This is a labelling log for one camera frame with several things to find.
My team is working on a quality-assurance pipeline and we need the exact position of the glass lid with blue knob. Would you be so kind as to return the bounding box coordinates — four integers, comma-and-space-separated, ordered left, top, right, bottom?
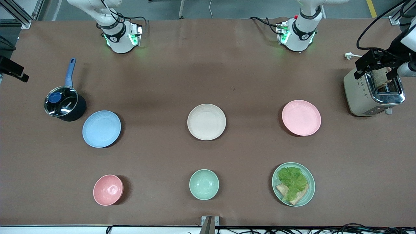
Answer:
44, 86, 79, 117

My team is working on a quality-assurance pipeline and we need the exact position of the beige plate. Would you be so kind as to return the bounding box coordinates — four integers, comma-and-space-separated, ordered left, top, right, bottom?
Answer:
187, 103, 227, 141

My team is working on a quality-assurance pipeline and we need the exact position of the black base cable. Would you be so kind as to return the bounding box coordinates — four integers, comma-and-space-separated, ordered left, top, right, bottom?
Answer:
249, 16, 284, 35

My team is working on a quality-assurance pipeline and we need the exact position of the pink bowl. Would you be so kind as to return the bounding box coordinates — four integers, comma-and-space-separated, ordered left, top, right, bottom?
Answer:
93, 175, 124, 206

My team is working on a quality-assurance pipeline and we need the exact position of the green bowl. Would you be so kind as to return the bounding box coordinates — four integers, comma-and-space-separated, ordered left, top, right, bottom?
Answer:
189, 169, 220, 201

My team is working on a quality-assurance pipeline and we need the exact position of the cream and chrome toaster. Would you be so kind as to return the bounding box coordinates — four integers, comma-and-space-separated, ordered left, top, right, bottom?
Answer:
343, 67, 406, 117

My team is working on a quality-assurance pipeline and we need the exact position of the pink plate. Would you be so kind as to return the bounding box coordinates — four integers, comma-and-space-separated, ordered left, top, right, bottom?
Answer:
281, 100, 322, 137

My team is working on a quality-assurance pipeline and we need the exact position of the green plate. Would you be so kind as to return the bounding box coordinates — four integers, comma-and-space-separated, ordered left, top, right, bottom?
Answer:
272, 162, 316, 207

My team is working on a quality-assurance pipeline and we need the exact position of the blue plate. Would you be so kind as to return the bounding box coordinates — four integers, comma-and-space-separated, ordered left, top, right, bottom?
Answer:
82, 110, 122, 149

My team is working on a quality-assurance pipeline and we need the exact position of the green lettuce leaf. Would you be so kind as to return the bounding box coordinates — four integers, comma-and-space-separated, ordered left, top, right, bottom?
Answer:
277, 166, 309, 202

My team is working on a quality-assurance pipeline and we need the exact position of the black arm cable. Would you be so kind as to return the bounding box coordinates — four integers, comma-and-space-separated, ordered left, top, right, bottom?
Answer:
356, 0, 416, 51
100, 0, 147, 37

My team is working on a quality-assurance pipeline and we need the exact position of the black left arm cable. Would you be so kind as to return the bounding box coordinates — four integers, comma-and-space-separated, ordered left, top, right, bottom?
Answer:
356, 0, 416, 51

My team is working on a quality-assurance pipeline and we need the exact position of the bread slice in toaster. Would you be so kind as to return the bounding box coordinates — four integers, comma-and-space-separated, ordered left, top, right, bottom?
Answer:
370, 67, 394, 89

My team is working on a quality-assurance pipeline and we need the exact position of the aluminium frame profile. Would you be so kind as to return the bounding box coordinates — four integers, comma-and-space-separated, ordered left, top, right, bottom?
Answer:
0, 0, 45, 29
388, 0, 416, 26

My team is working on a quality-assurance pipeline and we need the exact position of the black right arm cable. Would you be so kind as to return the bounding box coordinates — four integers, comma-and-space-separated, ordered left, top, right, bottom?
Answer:
100, 0, 147, 37

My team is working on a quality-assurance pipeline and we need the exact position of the dark saucepan with blue handle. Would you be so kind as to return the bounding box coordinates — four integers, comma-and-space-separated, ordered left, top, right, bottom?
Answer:
44, 58, 87, 122

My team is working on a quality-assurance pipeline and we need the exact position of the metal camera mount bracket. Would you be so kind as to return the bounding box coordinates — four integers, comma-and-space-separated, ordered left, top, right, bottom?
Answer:
201, 215, 220, 234

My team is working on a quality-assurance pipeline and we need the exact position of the toast slice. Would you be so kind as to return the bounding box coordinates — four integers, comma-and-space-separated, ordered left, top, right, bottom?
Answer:
275, 183, 309, 206

